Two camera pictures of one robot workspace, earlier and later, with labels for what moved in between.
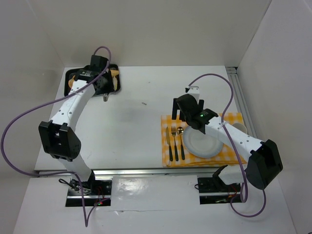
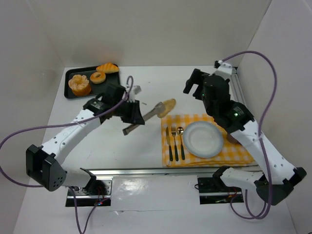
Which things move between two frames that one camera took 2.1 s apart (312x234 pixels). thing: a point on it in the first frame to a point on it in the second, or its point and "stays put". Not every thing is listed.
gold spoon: [180, 131] stays put
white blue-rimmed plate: [200, 144] stays put
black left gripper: [105, 91] to [133, 111]
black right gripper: [177, 105] to [193, 79]
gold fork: [173, 130] stays put
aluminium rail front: [146, 172] stays put
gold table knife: [167, 140] stays put
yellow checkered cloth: [175, 154] stays put
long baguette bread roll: [114, 81] to [169, 105]
